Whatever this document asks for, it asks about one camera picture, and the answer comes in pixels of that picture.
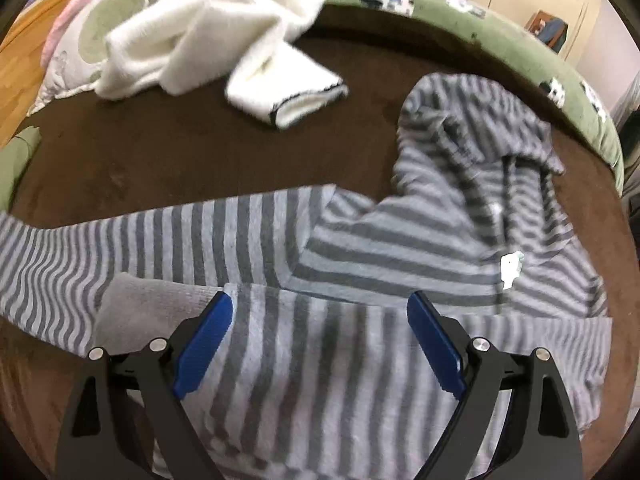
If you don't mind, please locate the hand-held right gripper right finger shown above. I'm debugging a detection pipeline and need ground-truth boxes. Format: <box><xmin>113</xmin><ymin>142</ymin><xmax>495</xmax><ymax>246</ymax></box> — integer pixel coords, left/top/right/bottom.
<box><xmin>406</xmin><ymin>291</ymin><xmax>585</xmax><ymax>480</ymax></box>

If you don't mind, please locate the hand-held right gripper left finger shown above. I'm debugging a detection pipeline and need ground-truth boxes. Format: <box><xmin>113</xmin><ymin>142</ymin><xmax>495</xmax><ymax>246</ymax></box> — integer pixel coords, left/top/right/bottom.
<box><xmin>56</xmin><ymin>292</ymin><xmax>234</xmax><ymax>480</ymax></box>

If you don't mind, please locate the grey striped hoodie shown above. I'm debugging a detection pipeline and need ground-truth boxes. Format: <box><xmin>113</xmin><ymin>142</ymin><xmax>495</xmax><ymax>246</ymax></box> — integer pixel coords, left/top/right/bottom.
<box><xmin>0</xmin><ymin>72</ymin><xmax>613</xmax><ymax>480</ymax></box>

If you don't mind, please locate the brown blanket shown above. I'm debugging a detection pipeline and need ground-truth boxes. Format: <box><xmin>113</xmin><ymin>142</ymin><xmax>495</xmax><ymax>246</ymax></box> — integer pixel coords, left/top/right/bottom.
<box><xmin>0</xmin><ymin>5</ymin><xmax>636</xmax><ymax>480</ymax></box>

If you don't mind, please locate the green cloth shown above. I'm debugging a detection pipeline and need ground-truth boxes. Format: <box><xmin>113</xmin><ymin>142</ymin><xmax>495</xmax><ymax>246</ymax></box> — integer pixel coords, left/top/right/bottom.
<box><xmin>0</xmin><ymin>125</ymin><xmax>42</xmax><ymax>213</ymax></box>

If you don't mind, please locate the floral pillow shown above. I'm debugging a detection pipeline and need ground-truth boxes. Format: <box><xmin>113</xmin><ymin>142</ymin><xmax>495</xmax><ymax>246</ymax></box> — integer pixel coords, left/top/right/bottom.
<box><xmin>30</xmin><ymin>0</ymin><xmax>183</xmax><ymax>113</ymax></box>

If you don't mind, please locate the white fluffy garment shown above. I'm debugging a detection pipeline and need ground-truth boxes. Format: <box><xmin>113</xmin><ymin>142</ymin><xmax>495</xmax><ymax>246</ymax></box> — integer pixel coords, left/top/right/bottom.
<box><xmin>94</xmin><ymin>0</ymin><xmax>349</xmax><ymax>131</ymax></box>

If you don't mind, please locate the green printed quilt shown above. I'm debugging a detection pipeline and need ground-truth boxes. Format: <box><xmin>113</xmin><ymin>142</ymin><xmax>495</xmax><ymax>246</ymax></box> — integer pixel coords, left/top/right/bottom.
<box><xmin>320</xmin><ymin>0</ymin><xmax>626</xmax><ymax>191</ymax></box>

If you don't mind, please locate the blue cloth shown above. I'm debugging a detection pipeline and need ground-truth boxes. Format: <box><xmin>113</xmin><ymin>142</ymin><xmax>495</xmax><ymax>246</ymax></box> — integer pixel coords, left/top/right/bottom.
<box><xmin>540</xmin><ymin>17</ymin><xmax>569</xmax><ymax>54</ymax></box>

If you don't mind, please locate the brown wooden chair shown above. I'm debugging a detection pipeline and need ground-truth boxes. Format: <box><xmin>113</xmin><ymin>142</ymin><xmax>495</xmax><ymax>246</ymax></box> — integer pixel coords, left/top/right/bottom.
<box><xmin>525</xmin><ymin>10</ymin><xmax>551</xmax><ymax>36</ymax></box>

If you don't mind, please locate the pink pillow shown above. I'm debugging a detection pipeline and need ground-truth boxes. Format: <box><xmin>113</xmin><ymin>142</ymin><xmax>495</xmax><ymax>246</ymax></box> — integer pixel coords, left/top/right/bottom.
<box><xmin>42</xmin><ymin>0</ymin><xmax>101</xmax><ymax>63</ymax></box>

